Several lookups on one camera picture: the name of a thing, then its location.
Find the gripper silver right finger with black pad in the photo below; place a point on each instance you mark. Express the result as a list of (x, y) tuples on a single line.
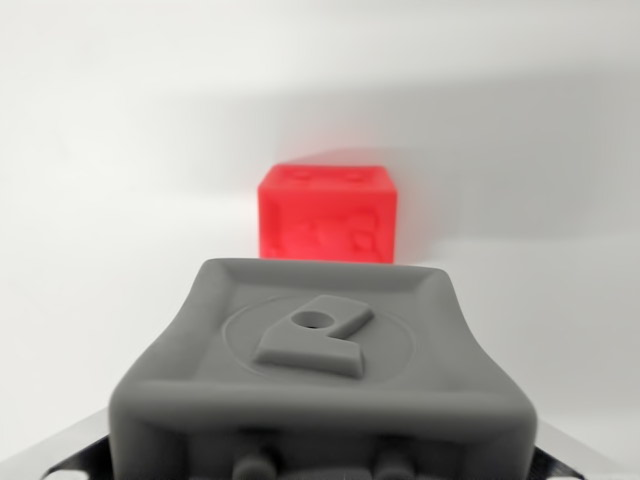
[(580, 457)]

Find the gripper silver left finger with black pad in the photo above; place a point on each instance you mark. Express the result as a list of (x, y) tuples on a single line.
[(65, 452)]

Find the grey embossed cube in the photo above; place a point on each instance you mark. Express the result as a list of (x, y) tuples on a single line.
[(325, 370)]

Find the red embossed cube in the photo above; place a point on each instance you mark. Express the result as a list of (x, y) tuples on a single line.
[(325, 215)]

